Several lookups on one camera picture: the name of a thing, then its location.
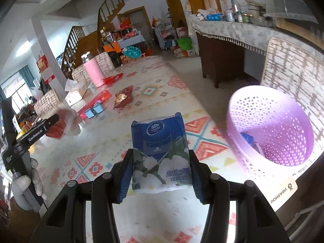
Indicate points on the patterned fabric chair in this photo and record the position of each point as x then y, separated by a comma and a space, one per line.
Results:
105, 60
48, 101

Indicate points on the metal pot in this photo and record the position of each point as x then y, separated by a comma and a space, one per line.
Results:
257, 11

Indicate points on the blue tissue packet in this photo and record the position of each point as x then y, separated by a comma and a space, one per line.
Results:
162, 157

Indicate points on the purple plastic basket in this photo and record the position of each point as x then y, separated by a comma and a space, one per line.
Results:
278, 111

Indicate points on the cluttered goods table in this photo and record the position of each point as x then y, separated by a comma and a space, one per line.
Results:
126, 36

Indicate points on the red white cardboard food box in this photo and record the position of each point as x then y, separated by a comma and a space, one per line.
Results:
54, 131

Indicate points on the small blue cup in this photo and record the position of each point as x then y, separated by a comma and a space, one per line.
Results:
89, 114
98, 109

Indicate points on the small red box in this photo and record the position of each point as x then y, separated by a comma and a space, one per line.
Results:
123, 97

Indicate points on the person's left hand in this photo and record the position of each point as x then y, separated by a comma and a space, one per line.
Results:
21, 192

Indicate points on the blue packet box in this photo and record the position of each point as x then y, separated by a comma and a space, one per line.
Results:
214, 17

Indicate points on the clear plastic bag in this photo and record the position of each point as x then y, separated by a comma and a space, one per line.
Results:
72, 121

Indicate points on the wooden staircase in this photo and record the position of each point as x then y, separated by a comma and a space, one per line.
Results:
76, 45

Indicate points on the crumpled red wrapper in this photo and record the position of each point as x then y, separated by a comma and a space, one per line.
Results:
114, 79

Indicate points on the white tissue pack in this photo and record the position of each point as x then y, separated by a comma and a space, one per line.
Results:
77, 93

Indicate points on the blue cardboard box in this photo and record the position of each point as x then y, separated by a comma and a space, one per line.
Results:
246, 139

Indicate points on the patterned sideboard cloth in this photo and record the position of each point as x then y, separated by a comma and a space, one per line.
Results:
227, 31

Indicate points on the mesh food cover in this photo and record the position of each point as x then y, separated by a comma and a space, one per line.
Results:
286, 2

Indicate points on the green bag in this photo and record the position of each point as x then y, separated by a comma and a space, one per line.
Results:
183, 44

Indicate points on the white storage rack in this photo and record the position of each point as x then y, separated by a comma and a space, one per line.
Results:
164, 34

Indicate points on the orange box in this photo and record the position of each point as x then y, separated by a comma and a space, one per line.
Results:
112, 47

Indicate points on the large red carton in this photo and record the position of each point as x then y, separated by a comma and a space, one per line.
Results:
98, 97

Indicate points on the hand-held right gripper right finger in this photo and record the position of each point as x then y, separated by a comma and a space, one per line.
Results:
200, 189

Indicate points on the blue curtain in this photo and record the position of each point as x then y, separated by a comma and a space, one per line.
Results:
26, 76

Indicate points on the brown cardboard box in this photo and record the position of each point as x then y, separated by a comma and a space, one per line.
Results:
283, 192

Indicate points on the teal bag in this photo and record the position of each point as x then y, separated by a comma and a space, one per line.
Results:
132, 52

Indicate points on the red wall calendar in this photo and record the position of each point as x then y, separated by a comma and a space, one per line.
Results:
43, 63

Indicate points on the patterned chair cushion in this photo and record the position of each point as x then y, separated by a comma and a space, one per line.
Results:
291, 63

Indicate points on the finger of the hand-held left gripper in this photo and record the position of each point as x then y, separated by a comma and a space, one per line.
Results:
52, 120

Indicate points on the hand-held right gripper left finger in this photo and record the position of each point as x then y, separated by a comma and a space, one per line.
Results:
124, 184

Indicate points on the dark wooden sideboard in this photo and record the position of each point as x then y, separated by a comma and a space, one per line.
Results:
220, 58

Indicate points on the pink thermos bottle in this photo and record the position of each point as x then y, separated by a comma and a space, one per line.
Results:
93, 70

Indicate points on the clear plastic bottle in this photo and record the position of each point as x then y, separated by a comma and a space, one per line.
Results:
235, 8

